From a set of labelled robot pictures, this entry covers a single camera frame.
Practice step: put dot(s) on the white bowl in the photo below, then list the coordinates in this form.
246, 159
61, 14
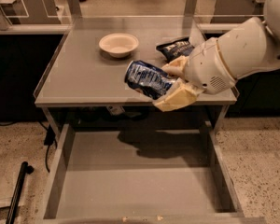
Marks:
119, 45

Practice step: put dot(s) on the grey background desk left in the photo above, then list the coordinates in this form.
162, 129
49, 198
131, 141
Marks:
14, 12

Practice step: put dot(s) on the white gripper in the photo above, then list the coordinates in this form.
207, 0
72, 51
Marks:
205, 66

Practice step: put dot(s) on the white label tag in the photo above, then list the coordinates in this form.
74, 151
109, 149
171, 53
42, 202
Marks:
115, 110

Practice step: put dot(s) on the grey background desk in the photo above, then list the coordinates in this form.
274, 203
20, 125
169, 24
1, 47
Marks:
14, 12
237, 11

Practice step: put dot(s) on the open grey top drawer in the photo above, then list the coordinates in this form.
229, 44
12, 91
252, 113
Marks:
140, 177

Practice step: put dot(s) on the grey background desk right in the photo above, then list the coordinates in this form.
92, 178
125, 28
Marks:
237, 11

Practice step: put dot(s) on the black pole on floor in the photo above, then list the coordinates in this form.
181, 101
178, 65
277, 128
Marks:
25, 170

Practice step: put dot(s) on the blue pepsi can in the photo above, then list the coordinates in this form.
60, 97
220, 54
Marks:
148, 79

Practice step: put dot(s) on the grey cabinet table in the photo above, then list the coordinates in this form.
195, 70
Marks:
81, 75

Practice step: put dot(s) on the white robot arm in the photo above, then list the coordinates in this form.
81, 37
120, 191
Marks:
254, 45

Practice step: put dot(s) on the blue chip bag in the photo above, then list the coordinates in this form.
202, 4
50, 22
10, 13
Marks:
175, 48

